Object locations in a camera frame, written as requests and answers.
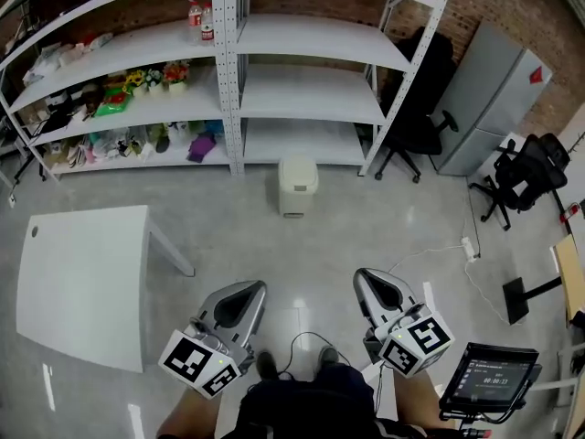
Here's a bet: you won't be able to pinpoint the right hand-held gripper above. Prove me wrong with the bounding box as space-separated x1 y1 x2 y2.
352 267 456 379

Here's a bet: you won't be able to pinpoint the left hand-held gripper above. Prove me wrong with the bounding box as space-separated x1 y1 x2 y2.
157 279 268 401

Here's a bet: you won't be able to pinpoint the cream pedal trash bin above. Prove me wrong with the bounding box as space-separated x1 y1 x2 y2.
277 154 320 220

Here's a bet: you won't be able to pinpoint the white plastic bin lid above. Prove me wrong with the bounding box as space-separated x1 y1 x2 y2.
278 154 320 194

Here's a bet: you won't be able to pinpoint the person's right forearm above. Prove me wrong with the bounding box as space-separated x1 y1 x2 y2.
392 371 444 429

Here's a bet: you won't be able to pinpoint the person's left forearm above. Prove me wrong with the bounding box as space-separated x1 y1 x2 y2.
157 384 225 439

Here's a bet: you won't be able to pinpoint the person's left shoe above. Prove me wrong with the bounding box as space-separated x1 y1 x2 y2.
256 350 280 381

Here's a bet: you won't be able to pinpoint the person's shoe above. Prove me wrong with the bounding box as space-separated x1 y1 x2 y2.
318 345 340 369
256 350 280 381

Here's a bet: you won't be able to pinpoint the person's right shoe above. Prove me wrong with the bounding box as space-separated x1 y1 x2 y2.
318 345 340 369

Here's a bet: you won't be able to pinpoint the black monitor screen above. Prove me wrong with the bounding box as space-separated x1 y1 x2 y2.
438 342 544 423

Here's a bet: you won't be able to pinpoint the black floor stand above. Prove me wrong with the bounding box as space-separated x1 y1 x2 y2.
502 274 563 327

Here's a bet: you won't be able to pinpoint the person's black shorts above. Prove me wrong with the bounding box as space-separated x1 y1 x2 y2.
232 364 380 439

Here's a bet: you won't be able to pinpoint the white table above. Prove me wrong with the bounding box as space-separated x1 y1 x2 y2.
16 205 197 374

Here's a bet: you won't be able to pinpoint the purple cloth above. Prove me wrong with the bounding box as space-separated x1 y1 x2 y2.
186 133 218 164

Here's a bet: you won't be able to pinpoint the light wooden board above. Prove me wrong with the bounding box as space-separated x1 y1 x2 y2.
550 233 585 324

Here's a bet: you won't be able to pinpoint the black mesh office chair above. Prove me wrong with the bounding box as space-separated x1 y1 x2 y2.
468 133 571 231

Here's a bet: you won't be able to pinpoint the pile of assorted goods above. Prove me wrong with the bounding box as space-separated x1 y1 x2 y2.
48 121 188 169

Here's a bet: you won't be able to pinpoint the green packet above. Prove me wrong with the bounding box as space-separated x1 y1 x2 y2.
93 90 133 118

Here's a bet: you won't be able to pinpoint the potted red flowers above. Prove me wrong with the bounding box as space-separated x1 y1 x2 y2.
163 60 191 94

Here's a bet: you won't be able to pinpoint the potted white flowers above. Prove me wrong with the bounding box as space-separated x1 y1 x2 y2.
144 69 165 98

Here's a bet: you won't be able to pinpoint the potted sunflowers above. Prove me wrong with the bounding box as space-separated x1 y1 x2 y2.
123 70 148 98

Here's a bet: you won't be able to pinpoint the grey refrigerator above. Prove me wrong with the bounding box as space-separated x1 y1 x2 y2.
431 19 554 177

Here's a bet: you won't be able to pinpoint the black bag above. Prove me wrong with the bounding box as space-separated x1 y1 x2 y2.
38 107 77 134

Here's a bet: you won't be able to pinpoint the white rack with goods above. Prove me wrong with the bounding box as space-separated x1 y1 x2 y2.
0 0 246 182

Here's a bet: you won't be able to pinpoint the pile of white packets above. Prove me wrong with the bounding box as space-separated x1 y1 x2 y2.
22 32 114 86

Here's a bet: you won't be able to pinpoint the thin black cable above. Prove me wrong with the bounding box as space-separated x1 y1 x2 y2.
249 331 353 392

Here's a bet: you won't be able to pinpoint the white power cable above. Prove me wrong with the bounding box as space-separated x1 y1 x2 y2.
388 244 513 324

